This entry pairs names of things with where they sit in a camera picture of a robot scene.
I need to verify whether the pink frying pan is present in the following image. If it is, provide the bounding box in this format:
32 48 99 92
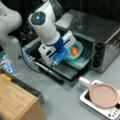
79 77 120 109

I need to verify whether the toaster oven glass door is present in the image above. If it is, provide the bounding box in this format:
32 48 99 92
22 38 93 87

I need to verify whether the wooden shelf cabinet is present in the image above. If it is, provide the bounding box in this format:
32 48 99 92
0 77 45 120

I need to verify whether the silver toaster oven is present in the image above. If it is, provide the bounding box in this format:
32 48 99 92
55 10 120 73

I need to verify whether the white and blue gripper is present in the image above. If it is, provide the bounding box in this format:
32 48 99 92
38 30 76 66

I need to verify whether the blue plastic bottle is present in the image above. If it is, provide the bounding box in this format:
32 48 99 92
0 61 15 76

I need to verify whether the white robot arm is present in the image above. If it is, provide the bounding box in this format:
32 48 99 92
0 0 76 65

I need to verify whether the teal bowl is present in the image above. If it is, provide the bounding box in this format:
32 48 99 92
65 41 83 61

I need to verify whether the orange toy carrot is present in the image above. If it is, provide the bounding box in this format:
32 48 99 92
71 47 79 56

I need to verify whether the white induction cooker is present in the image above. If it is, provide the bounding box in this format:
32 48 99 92
80 80 120 120

